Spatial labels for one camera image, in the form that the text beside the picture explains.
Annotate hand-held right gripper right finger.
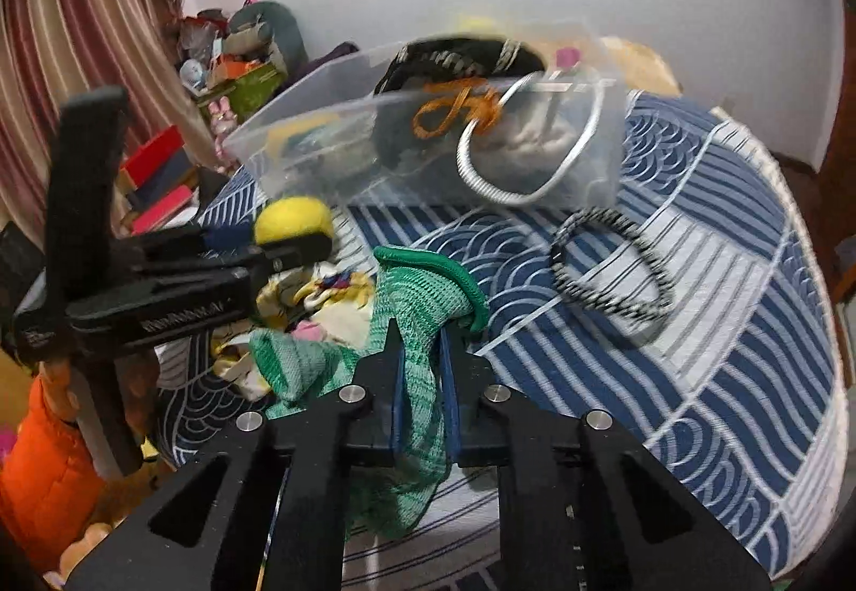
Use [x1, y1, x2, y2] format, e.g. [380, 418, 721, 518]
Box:
[438, 324, 773, 591]

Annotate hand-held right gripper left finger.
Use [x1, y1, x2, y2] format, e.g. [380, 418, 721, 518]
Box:
[63, 317, 409, 591]

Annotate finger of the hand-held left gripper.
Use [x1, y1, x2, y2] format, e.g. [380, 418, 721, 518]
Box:
[201, 233, 335, 285]
[117, 226, 263, 261]

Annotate yellow soft ball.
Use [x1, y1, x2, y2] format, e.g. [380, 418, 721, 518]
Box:
[256, 196, 334, 248]

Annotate green knitted cloth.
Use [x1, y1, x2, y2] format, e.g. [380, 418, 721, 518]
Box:
[250, 247, 489, 542]

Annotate clear plastic storage box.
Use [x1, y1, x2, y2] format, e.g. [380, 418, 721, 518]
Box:
[224, 19, 626, 211]

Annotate person's left forearm orange sleeve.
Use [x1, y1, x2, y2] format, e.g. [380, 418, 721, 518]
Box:
[0, 364, 108, 575]

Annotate yellow printed cloth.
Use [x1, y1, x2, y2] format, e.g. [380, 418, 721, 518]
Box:
[212, 266, 377, 403]

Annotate red flat box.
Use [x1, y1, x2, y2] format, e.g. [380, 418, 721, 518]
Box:
[129, 185, 203, 235]
[120, 125, 186, 182]

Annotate pink bunny toy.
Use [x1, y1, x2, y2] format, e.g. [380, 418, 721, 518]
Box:
[209, 98, 240, 159]

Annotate green cardboard box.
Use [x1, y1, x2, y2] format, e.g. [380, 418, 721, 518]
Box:
[197, 63, 283, 122]

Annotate dark grey bag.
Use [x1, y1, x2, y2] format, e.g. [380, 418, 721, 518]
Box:
[227, 0, 310, 72]

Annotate grey white cloth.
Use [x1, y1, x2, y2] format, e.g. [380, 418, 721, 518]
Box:
[468, 96, 603, 195]

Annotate black patterned cloth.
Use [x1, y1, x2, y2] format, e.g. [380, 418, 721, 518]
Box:
[374, 35, 546, 97]

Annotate red beige striped curtain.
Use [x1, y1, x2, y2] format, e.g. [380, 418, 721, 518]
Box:
[0, 0, 225, 244]

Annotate blue wave pattern bed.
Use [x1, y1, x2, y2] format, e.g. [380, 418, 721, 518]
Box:
[157, 89, 845, 591]

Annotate tan pillow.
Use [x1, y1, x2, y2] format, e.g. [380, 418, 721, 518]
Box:
[602, 36, 684, 97]

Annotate black white striped rope loop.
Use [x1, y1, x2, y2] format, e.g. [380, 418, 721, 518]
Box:
[552, 206, 676, 338]

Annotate silver rope loop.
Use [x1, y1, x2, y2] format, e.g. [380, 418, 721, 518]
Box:
[456, 73, 606, 207]

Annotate orange rope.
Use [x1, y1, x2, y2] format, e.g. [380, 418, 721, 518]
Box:
[411, 76, 504, 141]

